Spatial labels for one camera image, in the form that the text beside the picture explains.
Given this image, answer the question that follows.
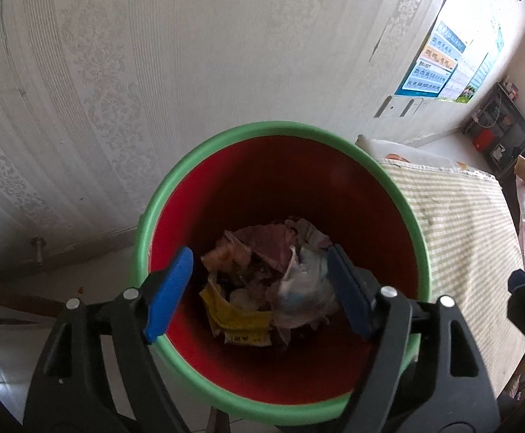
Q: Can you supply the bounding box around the red box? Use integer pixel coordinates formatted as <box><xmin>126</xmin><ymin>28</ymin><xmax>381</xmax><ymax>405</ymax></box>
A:
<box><xmin>470</xmin><ymin>128</ymin><xmax>493</xmax><ymax>152</ymax></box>

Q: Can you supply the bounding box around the white pink chart wall poster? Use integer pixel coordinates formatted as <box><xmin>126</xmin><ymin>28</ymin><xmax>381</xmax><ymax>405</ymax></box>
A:
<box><xmin>438</xmin><ymin>45</ymin><xmax>482</xmax><ymax>99</ymax></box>

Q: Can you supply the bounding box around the brown wooden board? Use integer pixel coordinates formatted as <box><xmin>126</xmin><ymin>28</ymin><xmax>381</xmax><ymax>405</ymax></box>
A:
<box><xmin>0</xmin><ymin>274</ymin><xmax>62</xmax><ymax>321</ymax></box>

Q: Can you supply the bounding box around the dark shelf desk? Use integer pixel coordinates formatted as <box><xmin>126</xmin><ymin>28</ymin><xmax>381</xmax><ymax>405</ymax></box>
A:
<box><xmin>463</xmin><ymin>82</ymin><xmax>525</xmax><ymax>179</ymax></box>

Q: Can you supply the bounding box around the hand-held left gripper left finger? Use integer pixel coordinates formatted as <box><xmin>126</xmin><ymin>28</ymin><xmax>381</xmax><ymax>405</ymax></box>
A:
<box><xmin>22</xmin><ymin>246</ymin><xmax>195</xmax><ymax>433</ymax></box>

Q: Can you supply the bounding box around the green and red bin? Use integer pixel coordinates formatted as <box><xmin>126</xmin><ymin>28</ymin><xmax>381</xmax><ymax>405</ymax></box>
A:
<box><xmin>129</xmin><ymin>120</ymin><xmax>432</xmax><ymax>425</ymax></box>

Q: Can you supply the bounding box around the striped yellow table cloth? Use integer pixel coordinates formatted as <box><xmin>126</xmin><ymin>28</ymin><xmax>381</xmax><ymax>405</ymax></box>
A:
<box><xmin>356</xmin><ymin>134</ymin><xmax>525</xmax><ymax>398</ymax></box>

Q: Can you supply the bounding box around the blue white plastic wrapper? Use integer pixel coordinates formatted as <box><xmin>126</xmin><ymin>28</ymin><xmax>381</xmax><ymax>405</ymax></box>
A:
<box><xmin>267</xmin><ymin>246</ymin><xmax>340</xmax><ymax>330</ymax></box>

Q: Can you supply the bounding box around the yellow paper wrapper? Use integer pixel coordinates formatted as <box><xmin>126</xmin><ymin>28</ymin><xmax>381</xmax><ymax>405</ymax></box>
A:
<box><xmin>199</xmin><ymin>280</ymin><xmax>274</xmax><ymax>347</ymax></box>

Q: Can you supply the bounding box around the green blue number wall poster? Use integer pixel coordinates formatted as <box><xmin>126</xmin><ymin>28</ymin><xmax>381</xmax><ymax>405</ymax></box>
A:
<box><xmin>455</xmin><ymin>25</ymin><xmax>506</xmax><ymax>104</ymax></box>

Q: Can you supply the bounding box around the metal wall peg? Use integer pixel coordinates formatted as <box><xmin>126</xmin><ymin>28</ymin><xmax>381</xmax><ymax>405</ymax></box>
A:
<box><xmin>30</xmin><ymin>237</ymin><xmax>49</xmax><ymax>267</ymax></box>

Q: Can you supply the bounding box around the purple foil wrapper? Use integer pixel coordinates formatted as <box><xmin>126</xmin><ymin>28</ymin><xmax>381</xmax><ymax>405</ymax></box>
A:
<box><xmin>224</xmin><ymin>219</ymin><xmax>299</xmax><ymax>276</ymax></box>

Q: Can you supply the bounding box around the large blue letter wall poster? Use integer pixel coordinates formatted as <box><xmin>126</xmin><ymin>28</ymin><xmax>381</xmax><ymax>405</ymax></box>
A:
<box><xmin>394</xmin><ymin>20</ymin><xmax>468</xmax><ymax>97</ymax></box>

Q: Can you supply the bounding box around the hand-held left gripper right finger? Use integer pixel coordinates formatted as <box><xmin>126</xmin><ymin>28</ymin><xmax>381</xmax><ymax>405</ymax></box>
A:
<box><xmin>327</xmin><ymin>244</ymin><xmax>502</xmax><ymax>433</ymax></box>

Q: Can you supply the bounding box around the white orange wrapper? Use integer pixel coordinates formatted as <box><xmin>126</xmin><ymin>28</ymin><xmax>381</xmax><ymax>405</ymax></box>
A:
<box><xmin>200</xmin><ymin>235</ymin><xmax>245</xmax><ymax>276</ymax></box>

